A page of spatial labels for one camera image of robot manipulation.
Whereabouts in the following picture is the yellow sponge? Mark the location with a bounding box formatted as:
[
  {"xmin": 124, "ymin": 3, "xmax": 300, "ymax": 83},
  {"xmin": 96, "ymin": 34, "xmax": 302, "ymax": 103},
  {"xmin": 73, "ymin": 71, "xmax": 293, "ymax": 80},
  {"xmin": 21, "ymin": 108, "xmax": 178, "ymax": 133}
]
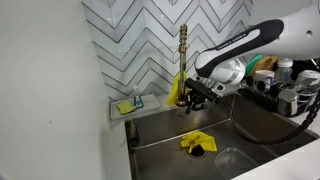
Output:
[{"xmin": 116, "ymin": 101, "xmax": 136, "ymax": 115}]

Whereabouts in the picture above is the steel utensil cup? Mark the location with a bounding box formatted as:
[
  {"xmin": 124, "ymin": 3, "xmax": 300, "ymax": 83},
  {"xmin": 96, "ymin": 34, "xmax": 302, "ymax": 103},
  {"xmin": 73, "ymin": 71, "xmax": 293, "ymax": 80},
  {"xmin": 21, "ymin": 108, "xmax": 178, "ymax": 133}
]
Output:
[{"xmin": 277, "ymin": 90, "xmax": 298, "ymax": 116}]

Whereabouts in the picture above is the gold pull-down kitchen faucet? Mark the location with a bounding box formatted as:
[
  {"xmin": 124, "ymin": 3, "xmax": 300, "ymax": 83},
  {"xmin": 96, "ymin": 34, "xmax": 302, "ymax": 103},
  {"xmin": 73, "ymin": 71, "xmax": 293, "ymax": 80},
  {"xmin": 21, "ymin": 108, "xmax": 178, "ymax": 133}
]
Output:
[{"xmin": 176, "ymin": 24, "xmax": 187, "ymax": 107}]

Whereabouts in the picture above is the wooden cutting board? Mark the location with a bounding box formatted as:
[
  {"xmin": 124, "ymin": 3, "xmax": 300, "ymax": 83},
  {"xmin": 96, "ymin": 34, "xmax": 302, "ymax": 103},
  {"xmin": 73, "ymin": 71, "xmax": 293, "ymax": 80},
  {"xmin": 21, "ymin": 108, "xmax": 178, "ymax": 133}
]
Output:
[{"xmin": 249, "ymin": 56, "xmax": 279, "ymax": 76}]

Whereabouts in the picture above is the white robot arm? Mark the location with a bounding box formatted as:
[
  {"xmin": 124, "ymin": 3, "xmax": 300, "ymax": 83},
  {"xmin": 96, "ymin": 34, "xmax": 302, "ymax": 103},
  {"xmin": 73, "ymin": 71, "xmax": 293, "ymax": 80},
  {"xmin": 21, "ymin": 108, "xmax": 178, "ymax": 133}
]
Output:
[{"xmin": 194, "ymin": 1, "xmax": 320, "ymax": 85}]

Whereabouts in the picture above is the green plastic lid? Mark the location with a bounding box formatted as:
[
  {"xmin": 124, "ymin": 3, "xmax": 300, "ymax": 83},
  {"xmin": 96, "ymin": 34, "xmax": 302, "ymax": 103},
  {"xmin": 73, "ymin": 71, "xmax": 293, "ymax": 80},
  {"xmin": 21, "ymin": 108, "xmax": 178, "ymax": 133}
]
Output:
[{"xmin": 245, "ymin": 54, "xmax": 264, "ymax": 76}]

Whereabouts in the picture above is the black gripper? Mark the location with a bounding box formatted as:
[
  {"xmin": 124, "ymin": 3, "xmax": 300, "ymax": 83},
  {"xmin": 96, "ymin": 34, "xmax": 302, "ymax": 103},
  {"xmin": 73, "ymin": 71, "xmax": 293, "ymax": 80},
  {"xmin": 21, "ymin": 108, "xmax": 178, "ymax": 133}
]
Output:
[{"xmin": 185, "ymin": 78, "xmax": 220, "ymax": 115}]

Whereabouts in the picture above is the clear dish soap bottle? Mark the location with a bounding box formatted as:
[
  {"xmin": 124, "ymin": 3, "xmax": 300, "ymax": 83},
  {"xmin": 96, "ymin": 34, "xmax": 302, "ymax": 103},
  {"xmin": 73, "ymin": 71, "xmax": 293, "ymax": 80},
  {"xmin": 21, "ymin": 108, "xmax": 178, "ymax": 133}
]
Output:
[{"xmin": 133, "ymin": 85, "xmax": 144, "ymax": 109}]

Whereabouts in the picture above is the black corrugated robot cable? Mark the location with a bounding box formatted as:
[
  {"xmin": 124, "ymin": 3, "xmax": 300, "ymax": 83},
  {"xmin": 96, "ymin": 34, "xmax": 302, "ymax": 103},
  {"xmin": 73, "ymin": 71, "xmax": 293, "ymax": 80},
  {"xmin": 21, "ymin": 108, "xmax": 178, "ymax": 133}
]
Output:
[{"xmin": 218, "ymin": 96, "xmax": 320, "ymax": 146}]

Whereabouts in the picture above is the white sponge tray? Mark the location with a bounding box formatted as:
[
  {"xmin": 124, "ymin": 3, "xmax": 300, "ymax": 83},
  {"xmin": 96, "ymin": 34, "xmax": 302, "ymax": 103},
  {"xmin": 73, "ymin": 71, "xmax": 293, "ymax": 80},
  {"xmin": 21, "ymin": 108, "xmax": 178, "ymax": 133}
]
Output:
[{"xmin": 110, "ymin": 94, "xmax": 160, "ymax": 120}]

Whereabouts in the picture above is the white mug blue handle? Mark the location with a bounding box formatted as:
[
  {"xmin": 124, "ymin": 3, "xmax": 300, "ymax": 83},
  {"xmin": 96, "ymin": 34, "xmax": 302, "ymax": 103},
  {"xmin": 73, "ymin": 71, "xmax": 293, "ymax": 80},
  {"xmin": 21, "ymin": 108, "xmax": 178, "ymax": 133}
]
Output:
[{"xmin": 253, "ymin": 70, "xmax": 275, "ymax": 91}]

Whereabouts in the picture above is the clear plastic bowl in sink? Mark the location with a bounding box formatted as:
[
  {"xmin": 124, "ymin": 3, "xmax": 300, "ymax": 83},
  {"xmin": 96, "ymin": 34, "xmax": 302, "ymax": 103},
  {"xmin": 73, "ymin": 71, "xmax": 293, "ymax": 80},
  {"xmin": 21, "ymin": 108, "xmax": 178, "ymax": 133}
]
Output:
[{"xmin": 215, "ymin": 148, "xmax": 258, "ymax": 180}]

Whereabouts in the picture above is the clear baby bottle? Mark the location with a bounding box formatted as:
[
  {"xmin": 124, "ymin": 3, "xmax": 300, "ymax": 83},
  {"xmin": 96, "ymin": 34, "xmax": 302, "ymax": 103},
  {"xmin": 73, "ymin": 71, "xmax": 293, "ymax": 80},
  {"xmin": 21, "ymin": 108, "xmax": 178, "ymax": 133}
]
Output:
[{"xmin": 275, "ymin": 58, "xmax": 293, "ymax": 84}]

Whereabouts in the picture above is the yellow cloth on faucet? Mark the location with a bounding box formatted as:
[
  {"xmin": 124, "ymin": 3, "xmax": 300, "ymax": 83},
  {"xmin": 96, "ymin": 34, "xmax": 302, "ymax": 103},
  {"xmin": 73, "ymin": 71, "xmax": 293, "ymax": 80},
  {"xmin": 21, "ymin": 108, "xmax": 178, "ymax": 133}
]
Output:
[{"xmin": 166, "ymin": 73, "xmax": 186, "ymax": 107}]

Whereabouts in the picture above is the yellow rubber glove in sink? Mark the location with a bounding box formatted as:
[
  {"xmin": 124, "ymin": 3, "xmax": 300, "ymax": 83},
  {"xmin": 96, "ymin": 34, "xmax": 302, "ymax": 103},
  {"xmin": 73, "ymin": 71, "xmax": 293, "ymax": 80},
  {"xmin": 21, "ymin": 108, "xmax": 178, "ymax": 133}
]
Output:
[{"xmin": 180, "ymin": 131, "xmax": 217, "ymax": 153}]

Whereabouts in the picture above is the black dish drying rack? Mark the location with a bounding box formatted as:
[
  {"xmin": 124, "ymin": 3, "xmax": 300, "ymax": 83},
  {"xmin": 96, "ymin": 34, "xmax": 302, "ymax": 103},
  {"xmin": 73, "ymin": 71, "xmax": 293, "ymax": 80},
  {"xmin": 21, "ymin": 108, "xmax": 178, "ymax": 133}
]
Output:
[{"xmin": 239, "ymin": 62, "xmax": 320, "ymax": 117}]

